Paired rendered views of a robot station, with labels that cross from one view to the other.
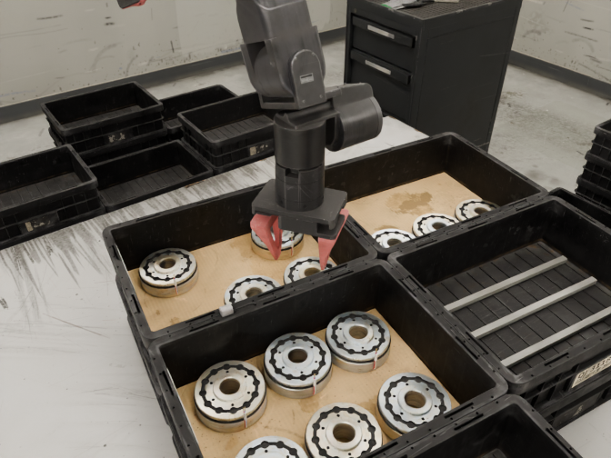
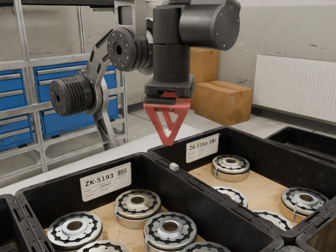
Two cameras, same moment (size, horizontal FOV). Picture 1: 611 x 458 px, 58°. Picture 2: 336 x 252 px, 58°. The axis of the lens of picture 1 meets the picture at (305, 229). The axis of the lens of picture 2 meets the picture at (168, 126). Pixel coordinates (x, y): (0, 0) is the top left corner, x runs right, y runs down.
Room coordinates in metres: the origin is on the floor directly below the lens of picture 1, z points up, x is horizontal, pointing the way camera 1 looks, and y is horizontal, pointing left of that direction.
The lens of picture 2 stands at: (0.46, -0.45, 1.25)
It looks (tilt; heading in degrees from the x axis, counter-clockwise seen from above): 21 degrees down; 81
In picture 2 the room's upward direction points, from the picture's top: straight up
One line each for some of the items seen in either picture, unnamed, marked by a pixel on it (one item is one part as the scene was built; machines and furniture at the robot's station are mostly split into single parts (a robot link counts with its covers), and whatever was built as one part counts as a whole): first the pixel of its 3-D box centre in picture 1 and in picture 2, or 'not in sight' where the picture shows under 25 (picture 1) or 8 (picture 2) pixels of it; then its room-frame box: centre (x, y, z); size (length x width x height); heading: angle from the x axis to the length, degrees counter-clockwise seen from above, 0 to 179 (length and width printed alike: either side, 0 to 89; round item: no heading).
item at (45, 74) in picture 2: not in sight; (81, 95); (0.15, 2.07, 0.60); 0.72 x 0.03 x 0.56; 36
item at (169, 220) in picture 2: (297, 356); (170, 227); (0.54, 0.01, 0.86); 0.05 x 0.05 x 0.01
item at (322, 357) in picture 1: (297, 358); (170, 229); (0.54, 0.01, 0.86); 0.10 x 0.10 x 0.01
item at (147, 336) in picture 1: (236, 246); (246, 167); (0.74, 0.12, 0.92); 0.40 x 0.30 x 0.02; 118
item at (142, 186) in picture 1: (154, 208); not in sight; (1.71, 0.58, 0.31); 0.40 x 0.30 x 0.34; 126
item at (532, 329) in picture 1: (528, 299); not in sight; (0.66, -0.38, 0.87); 0.40 x 0.30 x 0.11; 118
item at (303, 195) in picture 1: (299, 184); (171, 67); (0.55, 0.01, 1.17); 0.10 x 0.07 x 0.07; 72
